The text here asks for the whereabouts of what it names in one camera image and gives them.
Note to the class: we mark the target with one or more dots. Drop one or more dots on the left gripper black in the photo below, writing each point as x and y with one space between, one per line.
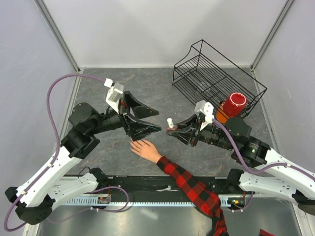
139 130

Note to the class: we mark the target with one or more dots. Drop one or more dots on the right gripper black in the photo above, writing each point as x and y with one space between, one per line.
192 119

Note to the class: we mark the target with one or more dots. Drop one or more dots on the glitter red nail polish bottle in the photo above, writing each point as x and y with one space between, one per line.
172 129

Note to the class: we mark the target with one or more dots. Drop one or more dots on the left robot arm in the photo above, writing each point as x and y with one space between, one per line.
35 200

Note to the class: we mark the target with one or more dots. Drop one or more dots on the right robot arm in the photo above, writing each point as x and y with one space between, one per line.
265 170

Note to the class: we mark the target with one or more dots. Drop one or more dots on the red plaid sleeve forearm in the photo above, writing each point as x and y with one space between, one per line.
198 193

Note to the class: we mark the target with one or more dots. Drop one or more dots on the orange cup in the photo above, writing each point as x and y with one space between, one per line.
224 113

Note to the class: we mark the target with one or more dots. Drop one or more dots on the red mug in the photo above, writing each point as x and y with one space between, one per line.
234 104

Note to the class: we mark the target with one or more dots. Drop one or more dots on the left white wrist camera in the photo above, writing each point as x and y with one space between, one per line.
114 95

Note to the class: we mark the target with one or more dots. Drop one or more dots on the black wire rack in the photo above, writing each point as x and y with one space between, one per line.
205 73

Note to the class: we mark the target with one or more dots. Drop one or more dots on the white slotted cable duct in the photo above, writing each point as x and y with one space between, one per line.
170 199

